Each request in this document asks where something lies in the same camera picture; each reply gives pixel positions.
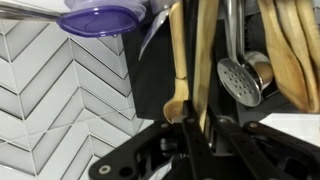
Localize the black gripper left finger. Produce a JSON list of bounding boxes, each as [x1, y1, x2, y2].
[[88, 99, 214, 180]]

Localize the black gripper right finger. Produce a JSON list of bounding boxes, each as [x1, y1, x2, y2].
[[206, 103, 320, 180]]

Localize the long wooden cooking stick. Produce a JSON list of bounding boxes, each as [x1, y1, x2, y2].
[[192, 0, 220, 133]]

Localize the steel slotted spoon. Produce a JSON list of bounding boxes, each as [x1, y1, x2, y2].
[[217, 0, 262, 108]]

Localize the steel ladle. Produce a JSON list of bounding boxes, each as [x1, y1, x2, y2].
[[236, 0, 275, 92]]

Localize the dark wooden spatula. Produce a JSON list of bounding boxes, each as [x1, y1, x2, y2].
[[257, 0, 311, 113]]

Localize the light wooden spoon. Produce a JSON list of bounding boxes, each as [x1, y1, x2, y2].
[[162, 0, 190, 125]]

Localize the pale wooden spoon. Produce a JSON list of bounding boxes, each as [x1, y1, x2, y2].
[[276, 0, 320, 114]]

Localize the dark grey spoon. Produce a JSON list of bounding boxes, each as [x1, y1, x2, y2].
[[137, 7, 171, 62]]

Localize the purple container lid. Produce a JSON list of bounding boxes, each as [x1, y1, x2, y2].
[[55, 0, 148, 38]]

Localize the steel tongs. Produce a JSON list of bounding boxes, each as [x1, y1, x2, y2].
[[0, 3, 68, 23]]

